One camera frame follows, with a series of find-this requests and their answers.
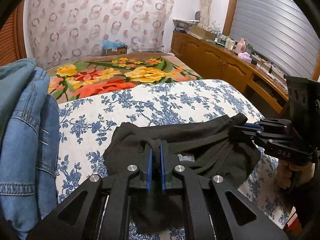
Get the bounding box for black pants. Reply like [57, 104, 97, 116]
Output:
[103, 113, 261, 233]

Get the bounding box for right hand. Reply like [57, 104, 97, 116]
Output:
[276, 160, 315, 189]

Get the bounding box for long wooden sideboard cabinet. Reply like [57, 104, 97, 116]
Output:
[171, 30, 290, 118]

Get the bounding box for pink tissue pack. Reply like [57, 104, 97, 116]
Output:
[238, 52, 252, 63]

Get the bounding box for blue floral white bedspread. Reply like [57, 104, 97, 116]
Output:
[56, 80, 292, 239]

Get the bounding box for pink bottle on sideboard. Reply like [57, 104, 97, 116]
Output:
[234, 38, 246, 54]

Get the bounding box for grey window roller blind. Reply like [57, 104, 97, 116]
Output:
[230, 0, 319, 78]

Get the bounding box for brown cardboard box on sideboard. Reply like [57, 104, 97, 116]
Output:
[188, 25, 216, 40]

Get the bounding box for folded blue jeans stack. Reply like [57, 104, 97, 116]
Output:
[1, 59, 59, 239]

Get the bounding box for colourful flower blanket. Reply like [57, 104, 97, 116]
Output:
[48, 53, 202, 103]

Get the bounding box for cardboard box with blue bag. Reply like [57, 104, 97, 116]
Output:
[101, 40, 127, 56]

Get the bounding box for wooden louvred wardrobe door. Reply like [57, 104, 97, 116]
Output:
[0, 0, 27, 66]

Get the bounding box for patterned sheer curtain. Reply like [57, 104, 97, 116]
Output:
[27, 0, 175, 69]

